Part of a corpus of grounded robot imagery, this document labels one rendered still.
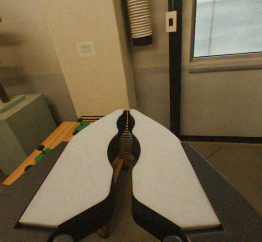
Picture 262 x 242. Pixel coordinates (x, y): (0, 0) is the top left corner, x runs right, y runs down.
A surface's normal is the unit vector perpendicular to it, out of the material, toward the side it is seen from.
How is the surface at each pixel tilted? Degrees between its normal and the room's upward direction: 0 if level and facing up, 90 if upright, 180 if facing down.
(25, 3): 90
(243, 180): 0
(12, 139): 90
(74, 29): 90
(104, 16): 90
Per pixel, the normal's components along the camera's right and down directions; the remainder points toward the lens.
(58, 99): -0.19, 0.51
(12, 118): 0.97, -0.02
